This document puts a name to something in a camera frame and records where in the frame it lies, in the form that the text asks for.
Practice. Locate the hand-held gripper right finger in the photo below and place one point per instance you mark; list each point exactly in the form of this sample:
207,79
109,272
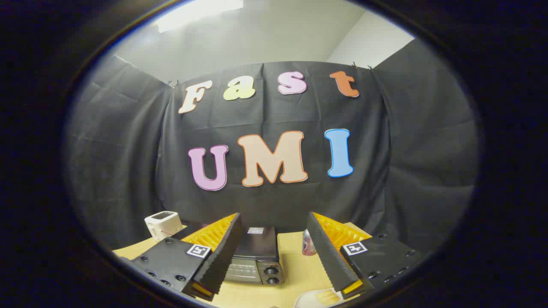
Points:
327,256

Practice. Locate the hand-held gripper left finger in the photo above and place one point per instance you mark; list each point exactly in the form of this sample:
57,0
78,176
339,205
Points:
222,261

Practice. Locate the black toaster oven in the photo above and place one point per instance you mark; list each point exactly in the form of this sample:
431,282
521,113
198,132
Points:
257,248

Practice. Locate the spiral bread roll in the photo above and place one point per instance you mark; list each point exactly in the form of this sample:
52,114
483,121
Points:
327,296

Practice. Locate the white pop-up toaster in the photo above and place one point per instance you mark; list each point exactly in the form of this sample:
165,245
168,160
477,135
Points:
160,224

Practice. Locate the pink label metal bottle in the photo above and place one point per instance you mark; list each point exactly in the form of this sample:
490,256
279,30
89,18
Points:
308,246

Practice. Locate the white plate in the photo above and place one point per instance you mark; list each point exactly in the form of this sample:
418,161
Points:
306,300

